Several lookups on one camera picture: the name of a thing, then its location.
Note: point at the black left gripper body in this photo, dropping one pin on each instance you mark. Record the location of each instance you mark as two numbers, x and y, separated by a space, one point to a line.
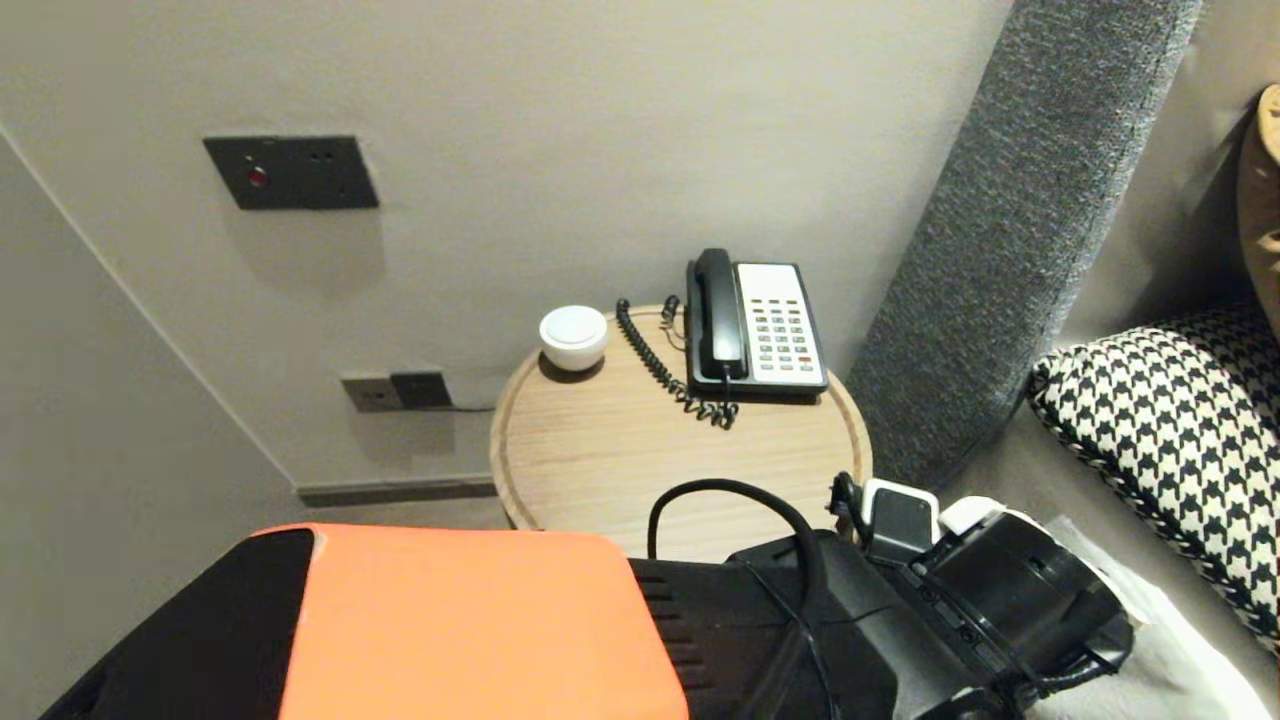
930 660

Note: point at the black and orange left arm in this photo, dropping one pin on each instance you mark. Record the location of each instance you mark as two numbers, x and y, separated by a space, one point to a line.
450 630

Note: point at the white bedding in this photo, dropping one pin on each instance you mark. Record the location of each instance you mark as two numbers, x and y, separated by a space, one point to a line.
1180 660

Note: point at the black white houndstooth pillow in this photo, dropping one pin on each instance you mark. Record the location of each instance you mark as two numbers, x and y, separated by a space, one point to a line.
1170 450

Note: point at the round wooden side table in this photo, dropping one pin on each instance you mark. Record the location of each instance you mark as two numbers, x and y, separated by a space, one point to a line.
640 450

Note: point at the black and white desk telephone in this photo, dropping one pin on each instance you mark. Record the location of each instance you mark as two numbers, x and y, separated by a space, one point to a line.
785 330

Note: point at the black telephone handset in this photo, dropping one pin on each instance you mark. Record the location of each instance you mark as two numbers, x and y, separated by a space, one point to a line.
718 310

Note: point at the grey fabric headboard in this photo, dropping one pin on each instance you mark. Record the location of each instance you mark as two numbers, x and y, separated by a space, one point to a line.
1000 250

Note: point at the white round bowl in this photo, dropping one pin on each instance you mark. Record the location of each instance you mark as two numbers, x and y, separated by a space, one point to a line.
574 335

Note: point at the grey brown baseboard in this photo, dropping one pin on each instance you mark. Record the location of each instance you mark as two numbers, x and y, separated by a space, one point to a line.
400 491

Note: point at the tan brown cushion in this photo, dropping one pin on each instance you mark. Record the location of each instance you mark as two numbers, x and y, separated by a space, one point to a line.
1262 200

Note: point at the beige upholstered headboard panel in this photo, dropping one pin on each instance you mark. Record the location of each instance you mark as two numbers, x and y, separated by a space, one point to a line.
1190 150

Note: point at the black and white wrist camera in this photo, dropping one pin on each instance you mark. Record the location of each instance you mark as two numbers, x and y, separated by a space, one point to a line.
1020 590

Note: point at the grey wall socket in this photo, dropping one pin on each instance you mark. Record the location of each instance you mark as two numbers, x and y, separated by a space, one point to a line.
365 393

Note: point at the dark wall switch panel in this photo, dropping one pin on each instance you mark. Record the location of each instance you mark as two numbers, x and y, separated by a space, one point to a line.
290 170

